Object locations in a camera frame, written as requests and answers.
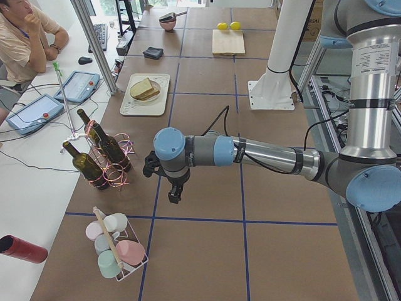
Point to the seated person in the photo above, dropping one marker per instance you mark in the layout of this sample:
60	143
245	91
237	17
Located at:
29	39

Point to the lilac cup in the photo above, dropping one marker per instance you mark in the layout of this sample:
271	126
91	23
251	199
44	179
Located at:
93	230

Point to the wooden cutting board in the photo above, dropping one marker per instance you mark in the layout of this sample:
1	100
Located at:
228	42

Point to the white plate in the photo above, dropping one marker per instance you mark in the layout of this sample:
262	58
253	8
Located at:
151	99

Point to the blue teach pendant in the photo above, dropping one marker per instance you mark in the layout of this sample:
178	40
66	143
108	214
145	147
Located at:
79	86
34	115

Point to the green tipped stick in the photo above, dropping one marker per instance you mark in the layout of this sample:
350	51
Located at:
74	134

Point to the wooden rack handle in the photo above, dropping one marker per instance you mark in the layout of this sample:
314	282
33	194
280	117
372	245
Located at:
119	262

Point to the aluminium frame post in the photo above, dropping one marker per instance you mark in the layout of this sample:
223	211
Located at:
82	13

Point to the cream bear tray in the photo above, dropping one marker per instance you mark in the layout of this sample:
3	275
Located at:
131	107

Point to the red thermos bottle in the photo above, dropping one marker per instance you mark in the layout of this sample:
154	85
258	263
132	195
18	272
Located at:
21	249

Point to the pink cup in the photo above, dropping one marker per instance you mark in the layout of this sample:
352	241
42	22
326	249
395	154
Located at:
130	252

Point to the copper wire bottle rack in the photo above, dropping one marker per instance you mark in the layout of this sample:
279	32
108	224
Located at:
113	173

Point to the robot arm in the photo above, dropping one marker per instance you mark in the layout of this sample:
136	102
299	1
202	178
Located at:
364	172

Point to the grey folded cloth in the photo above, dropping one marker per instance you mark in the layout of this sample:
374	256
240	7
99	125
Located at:
153	53

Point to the yellow lemon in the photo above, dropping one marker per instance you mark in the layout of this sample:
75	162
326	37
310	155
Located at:
222	26
235	25

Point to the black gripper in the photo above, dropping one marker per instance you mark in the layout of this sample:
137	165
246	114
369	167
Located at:
176	182

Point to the black keyboard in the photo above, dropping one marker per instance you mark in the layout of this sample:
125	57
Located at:
101	31

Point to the pink bowl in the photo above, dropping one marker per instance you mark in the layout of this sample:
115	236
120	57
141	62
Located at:
167	24

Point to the white cup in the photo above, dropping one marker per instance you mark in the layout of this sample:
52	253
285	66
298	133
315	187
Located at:
115	222

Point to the dark green wine bottle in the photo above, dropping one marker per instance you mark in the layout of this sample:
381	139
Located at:
91	134
111	148
90	170

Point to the mint green cup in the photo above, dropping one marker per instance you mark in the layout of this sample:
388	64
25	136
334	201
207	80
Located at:
108	265

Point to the black computer mouse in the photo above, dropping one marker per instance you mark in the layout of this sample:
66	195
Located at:
83	60

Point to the grey cup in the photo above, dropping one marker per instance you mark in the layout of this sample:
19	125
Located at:
101	244

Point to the bread slice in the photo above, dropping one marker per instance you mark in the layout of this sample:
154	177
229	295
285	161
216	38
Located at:
141	88
154	92

